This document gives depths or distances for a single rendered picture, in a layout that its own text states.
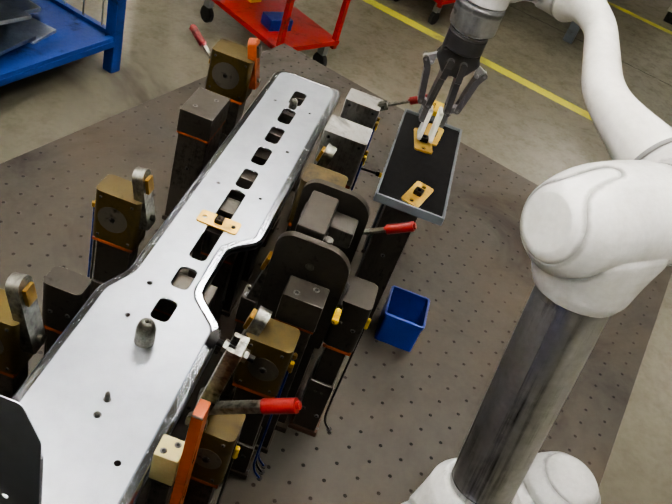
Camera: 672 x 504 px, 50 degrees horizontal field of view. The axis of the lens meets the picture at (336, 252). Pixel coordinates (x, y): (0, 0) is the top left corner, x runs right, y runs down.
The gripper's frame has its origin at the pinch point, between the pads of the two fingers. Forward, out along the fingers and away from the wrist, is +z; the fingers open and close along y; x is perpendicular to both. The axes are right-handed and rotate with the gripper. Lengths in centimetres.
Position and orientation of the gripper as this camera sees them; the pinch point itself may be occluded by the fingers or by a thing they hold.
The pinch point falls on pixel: (430, 123)
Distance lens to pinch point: 148.0
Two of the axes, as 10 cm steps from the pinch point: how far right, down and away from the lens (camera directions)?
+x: -0.7, 6.4, -7.7
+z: -2.8, 7.3, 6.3
